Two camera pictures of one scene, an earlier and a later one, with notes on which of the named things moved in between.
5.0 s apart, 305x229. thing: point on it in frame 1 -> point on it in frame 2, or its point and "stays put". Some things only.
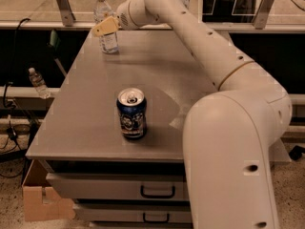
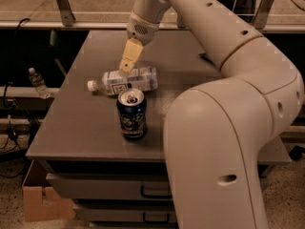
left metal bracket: x=67 y=13 stays put
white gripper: x=124 y=15 -> x=142 y=30
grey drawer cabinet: x=118 y=182 stays put
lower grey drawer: x=164 y=213 stays put
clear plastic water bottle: x=103 y=10 -> x=114 y=82
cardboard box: x=41 y=203 stays put
